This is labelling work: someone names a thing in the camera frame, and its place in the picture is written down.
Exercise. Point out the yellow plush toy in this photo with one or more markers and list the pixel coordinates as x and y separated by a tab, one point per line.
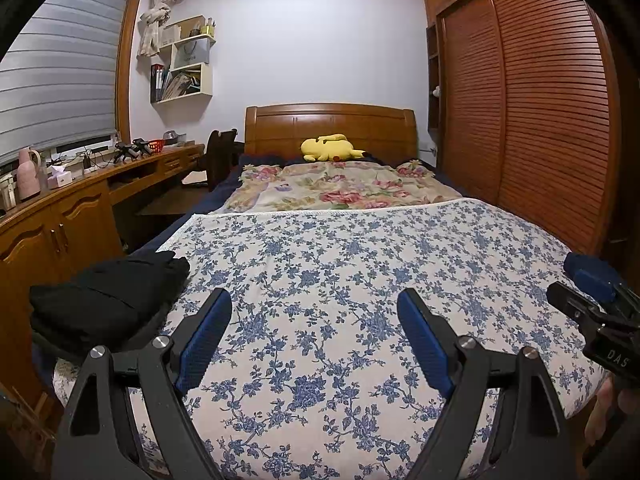
330	149

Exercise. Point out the black tool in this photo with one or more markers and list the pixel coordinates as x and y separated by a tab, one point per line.
130	150

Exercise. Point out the white shopping bag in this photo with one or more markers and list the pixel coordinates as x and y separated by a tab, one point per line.
191	55

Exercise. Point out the white wall shelf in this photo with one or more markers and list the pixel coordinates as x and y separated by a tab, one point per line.
206	80

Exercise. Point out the dark blue bed sheet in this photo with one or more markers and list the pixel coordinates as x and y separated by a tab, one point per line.
200	210

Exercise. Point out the pink jug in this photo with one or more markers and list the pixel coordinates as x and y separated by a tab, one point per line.
29	175

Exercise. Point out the red basket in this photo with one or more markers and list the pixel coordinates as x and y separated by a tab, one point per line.
156	146

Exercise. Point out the blue floral bedspread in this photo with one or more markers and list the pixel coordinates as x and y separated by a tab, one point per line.
325	260

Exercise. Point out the grey window blind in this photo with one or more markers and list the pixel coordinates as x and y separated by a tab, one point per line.
60	70

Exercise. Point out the wooden bed headboard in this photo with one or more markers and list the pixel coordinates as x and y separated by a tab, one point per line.
280	125

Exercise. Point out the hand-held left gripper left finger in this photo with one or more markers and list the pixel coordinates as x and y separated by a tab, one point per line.
205	345

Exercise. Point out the grey metal pot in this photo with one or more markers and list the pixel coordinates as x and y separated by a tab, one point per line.
174	138

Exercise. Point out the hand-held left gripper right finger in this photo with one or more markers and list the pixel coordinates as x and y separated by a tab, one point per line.
425	345

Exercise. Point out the row of books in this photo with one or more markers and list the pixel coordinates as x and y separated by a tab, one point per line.
172	85

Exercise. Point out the person's right hand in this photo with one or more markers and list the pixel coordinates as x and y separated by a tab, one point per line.
597	420

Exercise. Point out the wooden louvered wardrobe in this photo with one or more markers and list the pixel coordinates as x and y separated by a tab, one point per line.
540	110

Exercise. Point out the tied beige curtain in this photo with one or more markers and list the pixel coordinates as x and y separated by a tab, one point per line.
152	20

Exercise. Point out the small white box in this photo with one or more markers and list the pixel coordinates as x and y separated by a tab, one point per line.
60	179

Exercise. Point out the wooden desk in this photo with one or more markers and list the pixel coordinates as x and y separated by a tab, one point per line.
75	220

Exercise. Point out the white cardboard box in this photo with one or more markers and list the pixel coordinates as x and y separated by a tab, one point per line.
169	35

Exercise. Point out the black garment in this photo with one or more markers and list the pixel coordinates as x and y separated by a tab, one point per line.
100	300

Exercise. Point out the wooden window frame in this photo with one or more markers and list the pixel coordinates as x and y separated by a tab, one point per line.
127	60

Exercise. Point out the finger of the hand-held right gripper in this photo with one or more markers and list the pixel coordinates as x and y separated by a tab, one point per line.
595	280
575	305

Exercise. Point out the white container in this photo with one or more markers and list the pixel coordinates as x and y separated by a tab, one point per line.
9	192

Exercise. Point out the pink floral quilt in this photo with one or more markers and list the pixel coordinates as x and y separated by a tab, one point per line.
340	187

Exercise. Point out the dark chair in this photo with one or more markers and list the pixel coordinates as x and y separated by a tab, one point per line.
217	157

